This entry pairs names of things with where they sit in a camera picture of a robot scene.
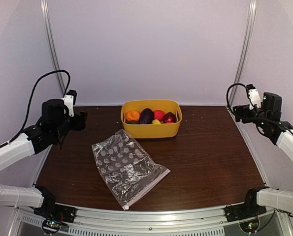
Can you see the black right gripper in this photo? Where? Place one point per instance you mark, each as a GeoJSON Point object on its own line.
{"type": "Point", "coordinates": [238, 113]}

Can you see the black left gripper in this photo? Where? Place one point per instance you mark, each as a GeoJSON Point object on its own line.
{"type": "Point", "coordinates": [80, 121]}

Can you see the green toy lime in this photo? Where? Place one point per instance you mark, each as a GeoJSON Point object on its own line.
{"type": "Point", "coordinates": [132, 122]}

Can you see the yellow plastic basket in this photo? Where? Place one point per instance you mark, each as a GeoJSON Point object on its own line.
{"type": "Point", "coordinates": [152, 131]}

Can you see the purple toy eggplant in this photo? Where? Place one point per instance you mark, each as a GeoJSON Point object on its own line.
{"type": "Point", "coordinates": [146, 116]}

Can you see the clear zip top bag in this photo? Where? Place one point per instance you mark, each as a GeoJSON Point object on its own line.
{"type": "Point", "coordinates": [126, 168]}

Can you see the dark red toy apple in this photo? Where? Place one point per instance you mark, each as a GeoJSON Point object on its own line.
{"type": "Point", "coordinates": [169, 118]}

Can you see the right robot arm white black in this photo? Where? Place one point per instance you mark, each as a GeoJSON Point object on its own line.
{"type": "Point", "coordinates": [280, 133]}

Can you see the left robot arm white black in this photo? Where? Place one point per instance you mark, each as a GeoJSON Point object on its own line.
{"type": "Point", "coordinates": [57, 119]}

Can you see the orange toy fruit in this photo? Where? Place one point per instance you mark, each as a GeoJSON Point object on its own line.
{"type": "Point", "coordinates": [132, 115]}

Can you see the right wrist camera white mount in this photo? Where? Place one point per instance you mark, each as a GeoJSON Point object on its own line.
{"type": "Point", "coordinates": [253, 96]}

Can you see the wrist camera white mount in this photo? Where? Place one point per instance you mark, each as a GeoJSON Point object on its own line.
{"type": "Point", "coordinates": [253, 96]}
{"type": "Point", "coordinates": [69, 101]}

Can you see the right aluminium frame post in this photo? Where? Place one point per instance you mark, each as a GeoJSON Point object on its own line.
{"type": "Point", "coordinates": [251, 17]}

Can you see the aluminium frame post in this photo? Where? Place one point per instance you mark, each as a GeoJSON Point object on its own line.
{"type": "Point", "coordinates": [251, 17]}
{"type": "Point", "coordinates": [49, 34]}

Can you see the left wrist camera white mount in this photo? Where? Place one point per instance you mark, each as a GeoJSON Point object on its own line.
{"type": "Point", "coordinates": [69, 101]}

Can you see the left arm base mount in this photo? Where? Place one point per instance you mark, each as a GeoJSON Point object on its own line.
{"type": "Point", "coordinates": [56, 217]}

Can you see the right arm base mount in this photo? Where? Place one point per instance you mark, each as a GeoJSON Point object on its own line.
{"type": "Point", "coordinates": [247, 216]}

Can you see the front aluminium rail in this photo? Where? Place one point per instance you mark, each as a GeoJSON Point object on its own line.
{"type": "Point", "coordinates": [209, 221]}

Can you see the left aluminium frame post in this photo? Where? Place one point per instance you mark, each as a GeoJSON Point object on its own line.
{"type": "Point", "coordinates": [49, 34]}

